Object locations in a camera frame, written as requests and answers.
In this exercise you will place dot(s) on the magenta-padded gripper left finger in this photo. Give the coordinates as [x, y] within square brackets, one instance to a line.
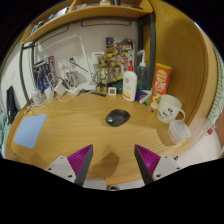
[63, 166]

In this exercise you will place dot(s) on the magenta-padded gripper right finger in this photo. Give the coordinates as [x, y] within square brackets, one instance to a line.
[163, 166]

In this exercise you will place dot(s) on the black computer mouse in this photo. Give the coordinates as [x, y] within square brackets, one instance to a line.
[117, 117]

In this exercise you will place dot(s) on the light blue mouse pad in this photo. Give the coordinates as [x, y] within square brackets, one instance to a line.
[30, 130]

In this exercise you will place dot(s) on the translucent plastic lidded container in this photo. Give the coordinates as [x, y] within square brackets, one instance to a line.
[179, 131]

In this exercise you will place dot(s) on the white mug with face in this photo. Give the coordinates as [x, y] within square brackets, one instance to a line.
[168, 109]

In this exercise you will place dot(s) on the teal checked bedding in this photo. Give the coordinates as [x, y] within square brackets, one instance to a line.
[2, 133]

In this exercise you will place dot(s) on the clear plastic dome cup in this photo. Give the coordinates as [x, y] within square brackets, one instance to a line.
[37, 96]

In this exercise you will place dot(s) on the white power adapter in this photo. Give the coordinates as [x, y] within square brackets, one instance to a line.
[60, 88]

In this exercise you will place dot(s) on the black hanging bag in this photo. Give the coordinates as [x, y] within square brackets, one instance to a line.
[11, 105]

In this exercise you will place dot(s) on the red chip can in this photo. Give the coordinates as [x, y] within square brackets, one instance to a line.
[161, 85]

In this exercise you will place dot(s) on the white red-capped lotion bottle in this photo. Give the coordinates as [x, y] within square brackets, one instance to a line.
[129, 85]

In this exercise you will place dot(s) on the small white cube clock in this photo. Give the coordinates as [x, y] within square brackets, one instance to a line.
[112, 91]

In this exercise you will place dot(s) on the robot model kit box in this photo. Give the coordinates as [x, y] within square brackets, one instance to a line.
[43, 75]

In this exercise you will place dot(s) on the clear blue spray bottle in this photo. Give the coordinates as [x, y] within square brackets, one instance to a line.
[142, 73]

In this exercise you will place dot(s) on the colourful figure box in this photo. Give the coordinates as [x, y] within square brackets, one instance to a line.
[116, 50]

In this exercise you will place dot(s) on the wooden shelf unit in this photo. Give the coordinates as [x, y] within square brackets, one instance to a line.
[100, 13]

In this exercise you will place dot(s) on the white wall socket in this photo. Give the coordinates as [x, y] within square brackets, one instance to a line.
[62, 63]
[73, 61]

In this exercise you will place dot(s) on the white wall box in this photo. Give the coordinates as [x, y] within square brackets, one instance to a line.
[97, 57]

